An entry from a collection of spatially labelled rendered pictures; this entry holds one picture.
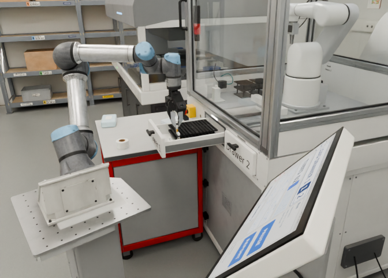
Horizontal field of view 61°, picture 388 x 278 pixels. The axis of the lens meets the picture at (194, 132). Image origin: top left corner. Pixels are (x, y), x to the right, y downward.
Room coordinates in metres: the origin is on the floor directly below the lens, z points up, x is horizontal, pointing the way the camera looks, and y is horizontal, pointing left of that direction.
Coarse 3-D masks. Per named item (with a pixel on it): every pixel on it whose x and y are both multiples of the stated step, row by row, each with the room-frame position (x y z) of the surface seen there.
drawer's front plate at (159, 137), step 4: (148, 120) 1.70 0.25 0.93; (148, 124) 1.71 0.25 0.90; (152, 124) 1.63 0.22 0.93; (148, 128) 1.71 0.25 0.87; (152, 128) 1.61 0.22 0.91; (156, 128) 1.57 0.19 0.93; (156, 132) 1.52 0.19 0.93; (160, 132) 1.52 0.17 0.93; (152, 136) 1.63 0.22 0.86; (156, 136) 1.53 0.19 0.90; (160, 136) 1.46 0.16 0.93; (152, 140) 1.63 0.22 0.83; (156, 140) 1.54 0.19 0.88; (160, 140) 1.46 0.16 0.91; (164, 140) 1.45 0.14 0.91; (160, 144) 1.47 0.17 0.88; (164, 144) 1.45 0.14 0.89; (156, 148) 1.55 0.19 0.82; (160, 148) 1.47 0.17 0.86; (164, 148) 1.45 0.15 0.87; (160, 152) 1.48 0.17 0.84; (164, 152) 1.45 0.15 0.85; (164, 156) 1.45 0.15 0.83
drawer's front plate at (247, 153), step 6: (228, 132) 1.50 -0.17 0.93; (228, 138) 1.48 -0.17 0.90; (234, 138) 1.42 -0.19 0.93; (240, 144) 1.36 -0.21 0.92; (228, 150) 1.48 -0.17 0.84; (240, 150) 1.36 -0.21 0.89; (246, 150) 1.31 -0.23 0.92; (252, 150) 1.29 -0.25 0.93; (234, 156) 1.41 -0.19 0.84; (246, 156) 1.31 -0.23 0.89; (252, 156) 1.26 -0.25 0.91; (240, 162) 1.36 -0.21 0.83; (246, 162) 1.31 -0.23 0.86; (252, 162) 1.25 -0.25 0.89; (246, 168) 1.30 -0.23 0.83; (252, 168) 1.25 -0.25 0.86; (252, 174) 1.25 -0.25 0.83
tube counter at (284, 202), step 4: (300, 176) 0.72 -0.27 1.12; (292, 180) 0.75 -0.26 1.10; (296, 180) 0.72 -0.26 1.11; (292, 184) 0.72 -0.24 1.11; (296, 184) 0.69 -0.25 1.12; (288, 188) 0.71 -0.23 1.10; (292, 188) 0.68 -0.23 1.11; (288, 192) 0.68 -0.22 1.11; (292, 192) 0.65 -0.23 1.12; (284, 196) 0.67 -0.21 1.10; (288, 196) 0.65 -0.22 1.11; (284, 200) 0.64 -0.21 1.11; (288, 200) 0.62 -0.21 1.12; (280, 204) 0.64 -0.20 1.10; (284, 204) 0.62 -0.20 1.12; (280, 208) 0.61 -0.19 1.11; (284, 208) 0.59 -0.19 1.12; (276, 212) 0.61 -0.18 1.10; (280, 212) 0.59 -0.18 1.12
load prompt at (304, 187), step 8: (328, 144) 0.81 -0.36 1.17; (320, 152) 0.79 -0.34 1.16; (312, 160) 0.78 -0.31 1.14; (320, 160) 0.72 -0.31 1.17; (312, 168) 0.71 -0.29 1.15; (304, 176) 0.69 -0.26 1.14; (312, 176) 0.64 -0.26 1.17; (304, 184) 0.64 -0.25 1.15; (296, 192) 0.63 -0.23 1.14; (304, 192) 0.59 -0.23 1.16; (296, 200) 0.58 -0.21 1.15
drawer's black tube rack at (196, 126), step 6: (198, 120) 1.75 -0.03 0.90; (204, 120) 1.75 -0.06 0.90; (180, 126) 1.66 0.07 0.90; (186, 126) 1.66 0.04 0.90; (192, 126) 1.66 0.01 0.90; (198, 126) 1.66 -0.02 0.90; (204, 126) 1.65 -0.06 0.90; (210, 126) 1.65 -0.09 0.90; (180, 132) 1.58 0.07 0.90; (186, 132) 1.58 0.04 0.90; (192, 132) 1.57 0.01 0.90; (198, 132) 1.57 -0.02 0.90; (204, 132) 1.58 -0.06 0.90; (210, 132) 1.64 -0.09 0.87; (174, 138) 1.58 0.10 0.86; (180, 138) 1.55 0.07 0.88
